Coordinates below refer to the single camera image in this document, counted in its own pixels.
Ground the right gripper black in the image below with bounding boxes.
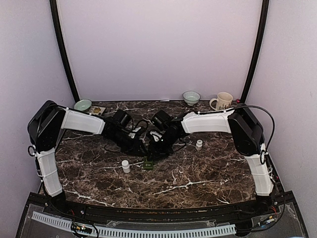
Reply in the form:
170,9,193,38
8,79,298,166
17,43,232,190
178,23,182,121
147,132,180,162

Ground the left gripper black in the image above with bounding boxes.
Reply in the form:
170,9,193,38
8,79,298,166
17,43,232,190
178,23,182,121
108,130,148,157

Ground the green weekly pill organizer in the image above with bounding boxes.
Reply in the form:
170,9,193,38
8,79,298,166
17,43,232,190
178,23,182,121
143,160,154,170

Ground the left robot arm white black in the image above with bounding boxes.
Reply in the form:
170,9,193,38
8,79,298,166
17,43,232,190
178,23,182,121
27,100,147,197

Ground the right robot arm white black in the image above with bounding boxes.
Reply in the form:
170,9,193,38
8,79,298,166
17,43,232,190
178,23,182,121
147,104,274,215

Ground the white pill bottle front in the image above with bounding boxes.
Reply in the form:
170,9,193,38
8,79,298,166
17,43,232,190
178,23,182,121
121,160,131,174

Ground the patterned coaster under bowl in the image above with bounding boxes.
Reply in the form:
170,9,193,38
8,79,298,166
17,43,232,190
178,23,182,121
88,106,106,116

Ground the pale green bowl left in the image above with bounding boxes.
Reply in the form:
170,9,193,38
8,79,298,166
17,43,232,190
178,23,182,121
74,99,92,112

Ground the pale green bowl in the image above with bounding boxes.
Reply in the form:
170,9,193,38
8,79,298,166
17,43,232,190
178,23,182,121
182,91,201,106
74,99,92,112

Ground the pale green bowl right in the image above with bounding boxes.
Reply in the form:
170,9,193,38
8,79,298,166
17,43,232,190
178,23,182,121
182,91,201,106

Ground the cream ceramic mug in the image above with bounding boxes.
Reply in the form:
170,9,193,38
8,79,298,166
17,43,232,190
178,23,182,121
209,92,233,111

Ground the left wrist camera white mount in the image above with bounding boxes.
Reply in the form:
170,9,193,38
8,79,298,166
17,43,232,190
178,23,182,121
128,119,149,139

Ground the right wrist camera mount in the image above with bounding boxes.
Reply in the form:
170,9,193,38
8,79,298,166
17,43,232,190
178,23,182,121
147,130,163,142

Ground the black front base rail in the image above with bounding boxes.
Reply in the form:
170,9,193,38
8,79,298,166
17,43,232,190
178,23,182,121
56,199,261,223

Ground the white slotted cable duct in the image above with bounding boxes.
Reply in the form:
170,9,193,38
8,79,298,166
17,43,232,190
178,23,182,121
31,211,236,238

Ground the left black frame post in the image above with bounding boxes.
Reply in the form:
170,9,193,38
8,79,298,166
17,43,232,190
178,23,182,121
49,0,80,103

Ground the black frame post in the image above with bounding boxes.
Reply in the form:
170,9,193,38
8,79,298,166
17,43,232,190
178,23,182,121
49,0,80,103
239,0,269,103

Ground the right black frame post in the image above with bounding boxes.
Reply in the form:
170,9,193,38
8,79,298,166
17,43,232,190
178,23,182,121
239,0,269,103

